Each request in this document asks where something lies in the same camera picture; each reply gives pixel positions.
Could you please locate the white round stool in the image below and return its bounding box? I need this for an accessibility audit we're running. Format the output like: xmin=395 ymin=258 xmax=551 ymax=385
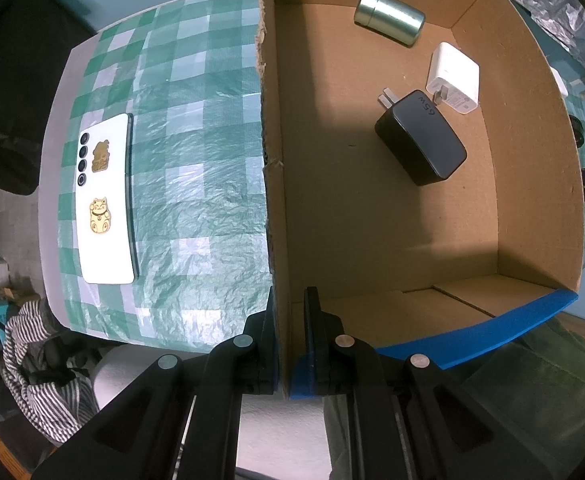
xmin=92 ymin=345 xmax=331 ymax=480

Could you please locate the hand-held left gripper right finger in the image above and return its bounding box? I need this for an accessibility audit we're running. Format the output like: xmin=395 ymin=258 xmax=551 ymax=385
xmin=305 ymin=286 xmax=576 ymax=480

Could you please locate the blue cardboard box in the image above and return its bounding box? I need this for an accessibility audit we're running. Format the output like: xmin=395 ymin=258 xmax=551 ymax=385
xmin=255 ymin=0 xmax=585 ymax=401

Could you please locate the round metal tin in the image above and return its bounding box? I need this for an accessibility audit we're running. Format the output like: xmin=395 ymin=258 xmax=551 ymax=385
xmin=353 ymin=0 xmax=426 ymax=48

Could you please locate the striped grey white cloth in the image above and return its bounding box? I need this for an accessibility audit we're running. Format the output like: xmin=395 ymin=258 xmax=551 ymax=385
xmin=0 ymin=297 xmax=98 ymax=443

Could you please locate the dark green cloth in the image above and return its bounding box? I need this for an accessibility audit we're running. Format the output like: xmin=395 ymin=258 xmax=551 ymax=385
xmin=323 ymin=310 xmax=585 ymax=480

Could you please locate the green checked plastic tablecloth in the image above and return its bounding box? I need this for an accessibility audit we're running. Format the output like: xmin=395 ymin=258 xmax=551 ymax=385
xmin=55 ymin=0 xmax=585 ymax=353

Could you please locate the silver foil curtain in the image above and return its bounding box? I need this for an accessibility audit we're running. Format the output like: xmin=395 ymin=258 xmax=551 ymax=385
xmin=465 ymin=0 xmax=585 ymax=101

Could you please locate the white phone with gold stickers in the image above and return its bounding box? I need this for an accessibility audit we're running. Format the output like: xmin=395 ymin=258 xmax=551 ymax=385
xmin=76 ymin=112 xmax=138 ymax=285

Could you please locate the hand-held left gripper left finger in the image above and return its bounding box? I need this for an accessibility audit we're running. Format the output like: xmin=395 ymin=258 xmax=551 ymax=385
xmin=32 ymin=285 xmax=280 ymax=480

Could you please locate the white plug charger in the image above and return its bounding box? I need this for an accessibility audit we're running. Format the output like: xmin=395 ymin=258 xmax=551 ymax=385
xmin=425 ymin=42 xmax=480 ymax=114

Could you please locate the white cube charger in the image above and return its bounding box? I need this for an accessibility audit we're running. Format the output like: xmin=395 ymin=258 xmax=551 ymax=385
xmin=549 ymin=66 xmax=570 ymax=102

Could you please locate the black charger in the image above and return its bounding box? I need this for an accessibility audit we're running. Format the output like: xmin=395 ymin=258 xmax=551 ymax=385
xmin=375 ymin=89 xmax=468 ymax=187

